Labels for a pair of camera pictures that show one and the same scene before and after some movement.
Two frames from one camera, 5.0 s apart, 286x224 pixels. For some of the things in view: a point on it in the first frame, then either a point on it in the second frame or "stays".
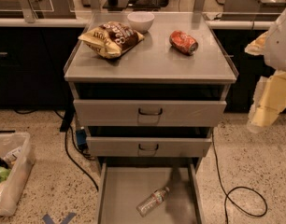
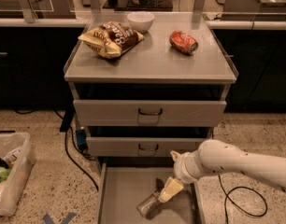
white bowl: x=140 y=21 stays
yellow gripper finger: x=272 y=95 -> x=187 y=169
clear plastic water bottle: x=157 y=197 stays
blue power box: x=81 y=138 stays
